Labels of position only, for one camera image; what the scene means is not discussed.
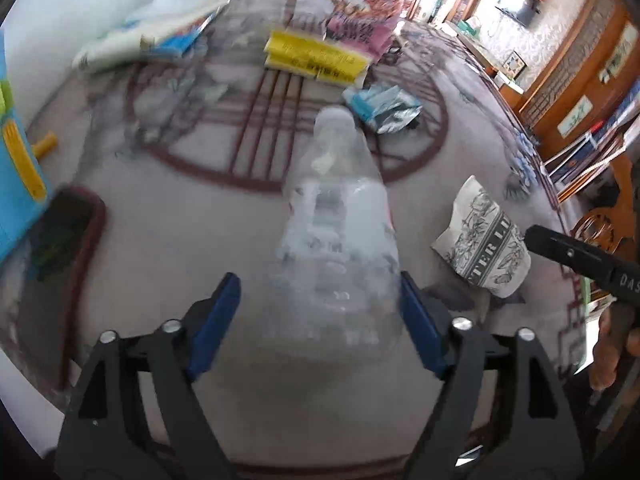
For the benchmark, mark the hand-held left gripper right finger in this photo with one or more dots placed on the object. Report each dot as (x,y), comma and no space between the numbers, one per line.
(421,322)

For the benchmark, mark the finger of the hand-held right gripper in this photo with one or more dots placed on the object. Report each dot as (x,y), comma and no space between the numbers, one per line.
(565,252)

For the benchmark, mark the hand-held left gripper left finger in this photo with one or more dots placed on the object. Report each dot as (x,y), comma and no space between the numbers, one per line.
(215,320)

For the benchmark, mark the clear plastic bottle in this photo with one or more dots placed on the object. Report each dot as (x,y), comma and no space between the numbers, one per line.
(340,240)

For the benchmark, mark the person's right hand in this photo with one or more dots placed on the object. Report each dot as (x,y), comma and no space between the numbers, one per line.
(607,355)

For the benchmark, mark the wooden chair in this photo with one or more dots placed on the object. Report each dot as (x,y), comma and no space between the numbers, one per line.
(605,210)

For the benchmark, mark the crumpled printed paper cup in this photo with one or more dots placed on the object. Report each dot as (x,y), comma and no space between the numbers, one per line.
(487,245)

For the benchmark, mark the stack of posters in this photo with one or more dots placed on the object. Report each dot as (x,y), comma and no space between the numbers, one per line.
(580,160)

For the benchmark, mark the dark box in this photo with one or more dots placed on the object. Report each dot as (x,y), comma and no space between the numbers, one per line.
(65,240)

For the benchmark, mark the long low cabinet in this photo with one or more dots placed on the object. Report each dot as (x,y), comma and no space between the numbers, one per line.
(485,60)

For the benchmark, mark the blue silver wrapper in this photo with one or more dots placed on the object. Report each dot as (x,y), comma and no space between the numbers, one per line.
(382,107)

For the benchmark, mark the yellow plastic clip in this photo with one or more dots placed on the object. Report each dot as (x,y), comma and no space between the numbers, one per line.
(45,145)

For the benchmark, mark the blue toy stand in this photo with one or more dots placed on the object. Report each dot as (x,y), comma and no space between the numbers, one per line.
(15,180)

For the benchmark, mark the yellow flattened carton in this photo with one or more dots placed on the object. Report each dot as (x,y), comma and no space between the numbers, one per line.
(315,55)

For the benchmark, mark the stack of white books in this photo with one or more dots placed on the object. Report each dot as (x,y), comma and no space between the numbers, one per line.
(155,35)

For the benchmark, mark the pink snack bag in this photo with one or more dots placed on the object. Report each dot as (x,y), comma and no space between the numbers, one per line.
(357,25)

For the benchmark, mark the small picture frame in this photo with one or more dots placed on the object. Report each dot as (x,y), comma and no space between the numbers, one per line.
(514,64)

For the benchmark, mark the wall television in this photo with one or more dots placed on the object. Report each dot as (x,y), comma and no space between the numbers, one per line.
(520,2)

